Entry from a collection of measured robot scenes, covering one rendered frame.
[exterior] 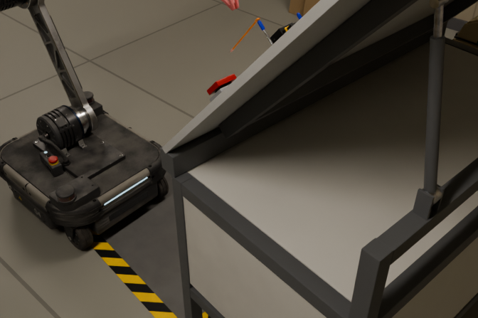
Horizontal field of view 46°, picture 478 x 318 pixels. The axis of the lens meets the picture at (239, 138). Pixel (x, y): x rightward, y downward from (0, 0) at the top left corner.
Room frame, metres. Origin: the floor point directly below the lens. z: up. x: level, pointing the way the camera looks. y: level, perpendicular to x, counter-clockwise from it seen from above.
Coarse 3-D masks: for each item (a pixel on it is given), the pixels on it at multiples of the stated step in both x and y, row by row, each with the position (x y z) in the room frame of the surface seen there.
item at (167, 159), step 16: (432, 32) 1.78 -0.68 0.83; (400, 48) 1.66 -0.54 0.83; (368, 64) 1.54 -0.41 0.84; (384, 64) 1.60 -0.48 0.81; (336, 80) 1.44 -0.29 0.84; (352, 80) 1.49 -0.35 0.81; (304, 96) 1.35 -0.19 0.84; (320, 96) 1.40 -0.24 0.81; (288, 112) 1.31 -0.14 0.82; (256, 128) 1.22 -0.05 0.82; (192, 144) 1.09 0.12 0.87; (208, 144) 1.12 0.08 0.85; (224, 144) 1.15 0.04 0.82; (176, 160) 1.05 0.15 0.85; (192, 160) 1.08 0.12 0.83; (176, 176) 1.05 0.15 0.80
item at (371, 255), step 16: (464, 176) 0.82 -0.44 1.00; (448, 192) 0.78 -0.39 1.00; (464, 192) 0.78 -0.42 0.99; (416, 208) 0.72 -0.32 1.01; (432, 208) 0.73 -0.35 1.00; (448, 208) 0.74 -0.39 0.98; (400, 224) 0.69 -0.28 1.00; (416, 224) 0.69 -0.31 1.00; (432, 224) 0.71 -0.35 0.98; (384, 240) 0.65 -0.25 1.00; (400, 240) 0.65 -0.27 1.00; (416, 240) 0.68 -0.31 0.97; (368, 256) 0.62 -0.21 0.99; (384, 256) 0.62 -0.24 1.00; (368, 272) 0.62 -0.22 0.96; (384, 272) 0.62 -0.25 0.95; (368, 288) 0.61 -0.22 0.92; (352, 304) 0.63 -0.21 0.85; (368, 304) 0.61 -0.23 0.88
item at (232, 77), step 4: (228, 76) 0.99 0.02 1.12; (232, 76) 0.99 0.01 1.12; (220, 80) 0.97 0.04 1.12; (224, 80) 0.98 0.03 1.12; (228, 80) 0.98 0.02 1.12; (232, 80) 0.99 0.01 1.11; (216, 84) 0.97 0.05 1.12; (220, 84) 0.97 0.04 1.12; (224, 84) 0.98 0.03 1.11; (228, 84) 0.99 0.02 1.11; (208, 88) 0.99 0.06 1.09; (212, 88) 0.98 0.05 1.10; (216, 88) 0.97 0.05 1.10; (220, 88) 0.97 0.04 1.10; (208, 92) 0.99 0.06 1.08; (212, 92) 0.98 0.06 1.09
